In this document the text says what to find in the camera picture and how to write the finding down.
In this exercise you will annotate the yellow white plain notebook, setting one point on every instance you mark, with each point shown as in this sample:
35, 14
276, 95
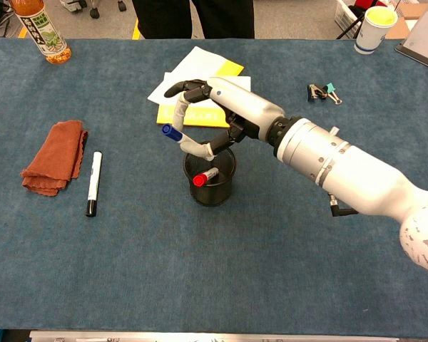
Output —
199, 62

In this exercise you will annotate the black cap marker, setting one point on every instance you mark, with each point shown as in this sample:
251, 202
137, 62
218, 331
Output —
93, 181

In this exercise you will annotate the black mesh pen cup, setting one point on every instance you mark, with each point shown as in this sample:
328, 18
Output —
214, 196

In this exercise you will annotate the blue felt table mat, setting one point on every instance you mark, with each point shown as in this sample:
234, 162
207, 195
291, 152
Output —
214, 267

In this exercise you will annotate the brown folded cloth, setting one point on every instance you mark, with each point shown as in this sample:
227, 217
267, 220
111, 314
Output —
57, 156

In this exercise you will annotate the blue cap marker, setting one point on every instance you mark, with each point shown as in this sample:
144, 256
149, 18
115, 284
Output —
171, 132

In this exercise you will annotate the office chair wheel base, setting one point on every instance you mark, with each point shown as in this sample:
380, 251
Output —
94, 13

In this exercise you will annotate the teal binder clip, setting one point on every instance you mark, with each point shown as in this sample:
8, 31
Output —
330, 87

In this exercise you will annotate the white paper cup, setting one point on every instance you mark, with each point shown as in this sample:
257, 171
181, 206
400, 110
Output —
371, 32

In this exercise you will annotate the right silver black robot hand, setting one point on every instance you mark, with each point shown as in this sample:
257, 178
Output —
242, 103

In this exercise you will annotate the brown cardboard box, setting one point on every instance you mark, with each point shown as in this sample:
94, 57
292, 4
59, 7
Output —
399, 30

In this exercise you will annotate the tea bottle green label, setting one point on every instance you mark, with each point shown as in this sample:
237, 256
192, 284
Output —
46, 35

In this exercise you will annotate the person in black trousers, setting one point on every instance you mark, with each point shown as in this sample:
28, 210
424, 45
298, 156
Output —
164, 18

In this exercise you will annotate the yellow white lettered notebook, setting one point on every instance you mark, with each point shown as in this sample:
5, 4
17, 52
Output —
199, 119

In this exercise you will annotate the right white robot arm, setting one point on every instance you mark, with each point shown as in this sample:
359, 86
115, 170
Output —
360, 167

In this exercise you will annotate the red cap marker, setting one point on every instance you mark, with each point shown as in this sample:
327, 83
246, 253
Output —
199, 180

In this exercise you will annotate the white plastic basket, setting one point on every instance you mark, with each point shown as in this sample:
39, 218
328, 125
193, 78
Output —
342, 16

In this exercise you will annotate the black binder clip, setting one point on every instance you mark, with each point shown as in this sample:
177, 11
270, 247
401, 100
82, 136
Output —
313, 92

